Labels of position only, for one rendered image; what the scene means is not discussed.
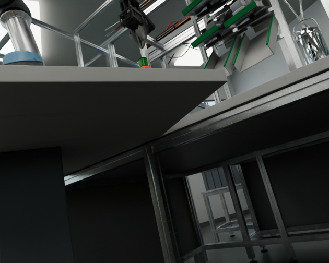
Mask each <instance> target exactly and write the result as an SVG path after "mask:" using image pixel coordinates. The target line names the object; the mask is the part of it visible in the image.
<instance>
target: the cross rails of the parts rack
mask: <svg viewBox="0 0 329 263"><path fill-rule="evenodd" d="M226 1H228V0H219V1H218V2H216V3H215V4H213V5H212V6H210V7H209V8H207V9H206V10H204V11H203V12H201V13H200V14H198V15H197V16H196V17H195V19H196V20H199V19H200V18H202V17H204V16H205V15H207V14H208V13H209V12H211V11H212V10H214V9H215V8H217V7H218V6H220V5H221V4H223V3H225V2H226ZM231 5H232V4H229V5H228V6H226V7H225V8H223V9H222V10H220V11H218V12H217V13H215V14H214V15H212V16H210V17H209V18H208V19H207V20H208V21H210V20H211V19H212V20H213V19H215V18H216V17H218V16H219V15H221V14H223V13H224V12H225V11H227V10H229V9H230V6H231ZM273 13H274V10H273V8H272V7H271V8H269V9H267V10H265V11H264V12H262V13H260V14H258V15H257V16H255V17H253V18H252V19H250V20H248V21H246V22H245V23H243V24H241V25H239V26H238V27H236V28H234V29H233V30H231V31H229V32H227V33H226V34H224V35H222V36H221V37H219V38H217V39H216V40H214V41H212V42H211V43H209V44H207V45H205V46H204V49H205V50H207V49H209V48H211V47H212V46H214V45H215V46H216V48H218V47H220V46H222V45H224V44H225V43H227V42H229V41H231V40H232V39H234V38H235V37H236V34H238V36H240V35H241V34H243V33H245V32H247V31H249V30H250V29H252V28H254V27H256V26H257V25H259V24H261V23H263V22H265V21H266V20H268V19H270V18H271V17H272V14H273ZM274 16H275V13H274Z"/></svg>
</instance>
